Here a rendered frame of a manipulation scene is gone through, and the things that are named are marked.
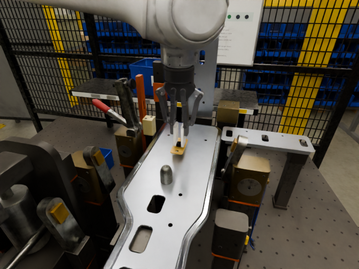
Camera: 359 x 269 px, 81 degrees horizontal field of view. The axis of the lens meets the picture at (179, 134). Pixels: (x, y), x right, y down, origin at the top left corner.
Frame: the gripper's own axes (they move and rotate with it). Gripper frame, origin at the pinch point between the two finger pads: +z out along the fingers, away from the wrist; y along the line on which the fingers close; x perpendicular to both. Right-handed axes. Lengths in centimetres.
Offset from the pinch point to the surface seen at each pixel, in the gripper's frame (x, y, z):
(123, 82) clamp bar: -0.8, -15.7, -14.6
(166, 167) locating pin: -13.9, 0.4, 1.3
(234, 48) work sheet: 54, 12, -16
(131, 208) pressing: -23.9, -5.0, 5.9
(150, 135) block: 5.4, -11.6, 5.5
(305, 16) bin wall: 205, 73, -23
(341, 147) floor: 186, 144, 107
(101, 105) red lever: -1.5, -23.6, -7.5
